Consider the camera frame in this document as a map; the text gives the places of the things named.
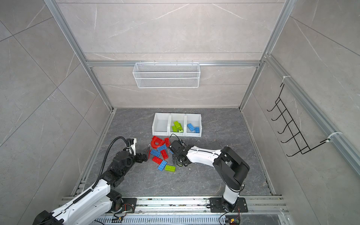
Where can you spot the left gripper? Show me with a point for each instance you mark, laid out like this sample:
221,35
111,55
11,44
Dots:
140,159

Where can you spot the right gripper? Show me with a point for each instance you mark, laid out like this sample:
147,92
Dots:
174,156

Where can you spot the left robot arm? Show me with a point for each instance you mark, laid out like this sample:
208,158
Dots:
101,197

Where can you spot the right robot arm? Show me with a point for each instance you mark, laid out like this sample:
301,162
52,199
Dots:
231,168

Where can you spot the red lego brick top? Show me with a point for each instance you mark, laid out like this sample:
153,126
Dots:
167,142

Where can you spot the white middle bin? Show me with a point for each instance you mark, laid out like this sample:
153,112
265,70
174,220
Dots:
180,118

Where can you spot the white bin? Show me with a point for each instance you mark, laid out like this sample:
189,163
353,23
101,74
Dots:
180,118
196,121
160,126

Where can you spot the white left bin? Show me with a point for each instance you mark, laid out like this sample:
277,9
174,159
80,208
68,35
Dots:
160,126

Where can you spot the white right bin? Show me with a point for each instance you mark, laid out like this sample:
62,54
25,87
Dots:
196,121

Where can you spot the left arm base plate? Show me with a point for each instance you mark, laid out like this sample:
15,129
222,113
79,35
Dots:
124,205

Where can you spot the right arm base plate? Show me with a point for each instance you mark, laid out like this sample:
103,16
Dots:
217,204

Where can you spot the white wire mesh basket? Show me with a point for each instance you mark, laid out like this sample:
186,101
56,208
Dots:
167,74

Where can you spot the aluminium rail front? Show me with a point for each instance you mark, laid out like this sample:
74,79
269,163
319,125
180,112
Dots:
183,205

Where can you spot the black wire hook rack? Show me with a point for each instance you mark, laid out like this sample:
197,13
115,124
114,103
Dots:
291,126

